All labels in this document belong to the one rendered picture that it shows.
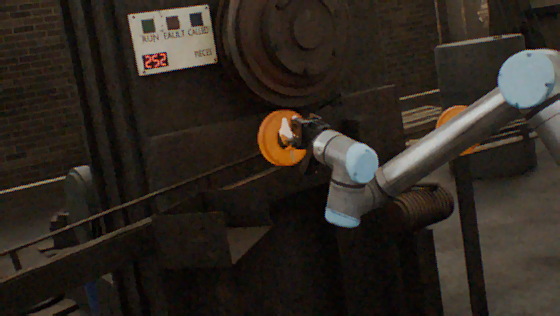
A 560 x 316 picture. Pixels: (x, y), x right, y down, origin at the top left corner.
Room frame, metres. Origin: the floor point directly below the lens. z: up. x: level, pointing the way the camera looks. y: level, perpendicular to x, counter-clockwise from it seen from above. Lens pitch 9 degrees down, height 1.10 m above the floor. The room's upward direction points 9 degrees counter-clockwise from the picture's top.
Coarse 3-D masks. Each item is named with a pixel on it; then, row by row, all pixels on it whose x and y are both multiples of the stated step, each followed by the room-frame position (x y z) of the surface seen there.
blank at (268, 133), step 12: (264, 120) 2.12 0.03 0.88; (276, 120) 2.11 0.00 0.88; (288, 120) 2.13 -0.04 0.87; (264, 132) 2.09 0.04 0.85; (276, 132) 2.11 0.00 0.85; (264, 144) 2.09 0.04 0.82; (276, 144) 2.10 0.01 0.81; (264, 156) 2.11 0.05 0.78; (276, 156) 2.10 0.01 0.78; (288, 156) 2.12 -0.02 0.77; (300, 156) 2.14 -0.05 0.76
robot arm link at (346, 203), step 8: (336, 184) 1.85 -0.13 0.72; (344, 184) 1.84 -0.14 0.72; (336, 192) 1.85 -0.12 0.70; (344, 192) 1.84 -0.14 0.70; (352, 192) 1.84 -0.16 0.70; (360, 192) 1.85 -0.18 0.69; (368, 192) 1.91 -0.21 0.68; (328, 200) 1.88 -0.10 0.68; (336, 200) 1.85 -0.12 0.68; (344, 200) 1.84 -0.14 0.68; (352, 200) 1.84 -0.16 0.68; (360, 200) 1.86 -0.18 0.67; (368, 200) 1.90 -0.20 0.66; (328, 208) 1.87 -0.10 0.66; (336, 208) 1.85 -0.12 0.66; (344, 208) 1.85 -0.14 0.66; (352, 208) 1.85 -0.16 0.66; (360, 208) 1.87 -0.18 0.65; (368, 208) 1.91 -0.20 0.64; (328, 216) 1.87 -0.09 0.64; (336, 216) 1.85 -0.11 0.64; (344, 216) 1.85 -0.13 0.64; (352, 216) 1.85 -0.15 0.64; (336, 224) 1.86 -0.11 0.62; (344, 224) 1.85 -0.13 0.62; (352, 224) 1.86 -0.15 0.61
